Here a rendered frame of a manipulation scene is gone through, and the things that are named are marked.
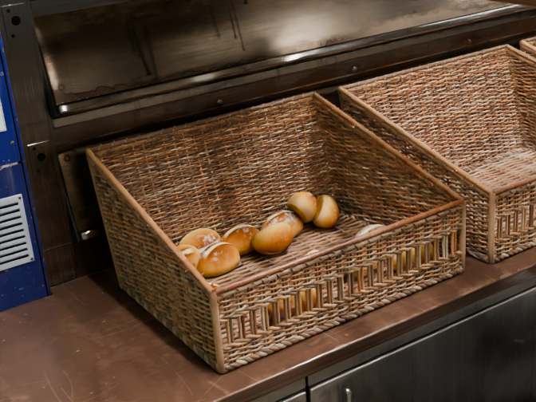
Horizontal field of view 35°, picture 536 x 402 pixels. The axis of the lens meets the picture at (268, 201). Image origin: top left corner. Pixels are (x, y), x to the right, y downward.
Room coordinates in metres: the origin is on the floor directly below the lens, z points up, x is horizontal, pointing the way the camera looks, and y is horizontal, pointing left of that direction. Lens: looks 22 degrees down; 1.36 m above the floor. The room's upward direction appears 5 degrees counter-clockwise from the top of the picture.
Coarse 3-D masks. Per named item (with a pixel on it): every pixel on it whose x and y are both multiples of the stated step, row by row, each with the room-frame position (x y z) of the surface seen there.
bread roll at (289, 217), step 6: (270, 216) 1.67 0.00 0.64; (276, 216) 1.66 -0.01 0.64; (282, 216) 1.66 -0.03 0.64; (288, 216) 1.67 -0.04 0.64; (294, 216) 1.67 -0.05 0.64; (264, 222) 1.67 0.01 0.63; (270, 222) 1.66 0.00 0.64; (276, 222) 1.65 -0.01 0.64; (282, 222) 1.65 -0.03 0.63; (288, 222) 1.66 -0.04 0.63; (294, 222) 1.66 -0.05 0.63; (300, 222) 1.68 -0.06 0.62; (294, 228) 1.66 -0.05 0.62; (300, 228) 1.67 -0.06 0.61; (294, 234) 1.66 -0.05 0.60
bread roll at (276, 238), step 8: (280, 224) 1.60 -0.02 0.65; (288, 224) 1.62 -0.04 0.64; (264, 232) 1.58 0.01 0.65; (272, 232) 1.58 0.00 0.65; (280, 232) 1.59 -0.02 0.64; (288, 232) 1.60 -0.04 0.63; (256, 240) 1.57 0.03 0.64; (264, 240) 1.57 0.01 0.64; (272, 240) 1.57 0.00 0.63; (280, 240) 1.58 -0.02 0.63; (288, 240) 1.59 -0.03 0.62; (256, 248) 1.57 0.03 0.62; (264, 248) 1.56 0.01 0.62; (272, 248) 1.57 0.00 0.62; (280, 248) 1.57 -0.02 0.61
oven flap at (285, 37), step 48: (144, 0) 1.73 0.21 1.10; (192, 0) 1.78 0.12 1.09; (240, 0) 1.83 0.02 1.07; (288, 0) 1.88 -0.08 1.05; (336, 0) 1.94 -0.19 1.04; (384, 0) 2.00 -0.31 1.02; (432, 0) 2.07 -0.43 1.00; (480, 0) 2.14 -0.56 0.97; (48, 48) 1.60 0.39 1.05; (96, 48) 1.65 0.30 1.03; (144, 48) 1.69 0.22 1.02; (192, 48) 1.74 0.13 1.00; (240, 48) 1.79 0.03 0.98; (288, 48) 1.84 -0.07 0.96; (336, 48) 1.87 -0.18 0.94; (96, 96) 1.61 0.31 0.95; (144, 96) 1.64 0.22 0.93
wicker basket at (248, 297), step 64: (192, 128) 1.70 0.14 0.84; (256, 128) 1.76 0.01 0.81; (320, 128) 1.84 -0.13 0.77; (128, 192) 1.44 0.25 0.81; (192, 192) 1.66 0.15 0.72; (256, 192) 1.71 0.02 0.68; (320, 192) 1.79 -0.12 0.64; (384, 192) 1.66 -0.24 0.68; (448, 192) 1.49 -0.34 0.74; (128, 256) 1.47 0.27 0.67; (256, 256) 1.59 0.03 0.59; (320, 256) 1.29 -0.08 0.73; (384, 256) 1.37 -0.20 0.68; (448, 256) 1.45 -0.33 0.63; (192, 320) 1.26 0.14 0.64; (256, 320) 1.22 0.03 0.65; (320, 320) 1.29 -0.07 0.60
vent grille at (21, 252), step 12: (0, 204) 1.48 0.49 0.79; (12, 204) 1.50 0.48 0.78; (0, 216) 1.48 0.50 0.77; (12, 216) 1.49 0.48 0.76; (24, 216) 1.50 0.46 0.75; (0, 228) 1.48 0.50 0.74; (12, 228) 1.49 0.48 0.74; (24, 228) 1.50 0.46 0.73; (0, 240) 1.48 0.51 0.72; (12, 240) 1.49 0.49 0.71; (24, 240) 1.50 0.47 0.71; (0, 252) 1.47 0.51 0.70; (12, 252) 1.49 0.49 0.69; (24, 252) 1.50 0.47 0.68; (0, 264) 1.48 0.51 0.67; (12, 264) 1.48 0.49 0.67
